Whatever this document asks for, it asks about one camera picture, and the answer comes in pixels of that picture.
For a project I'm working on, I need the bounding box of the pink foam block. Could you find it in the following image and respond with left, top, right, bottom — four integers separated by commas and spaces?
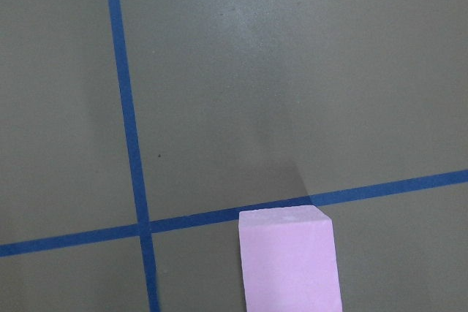
238, 205, 343, 311

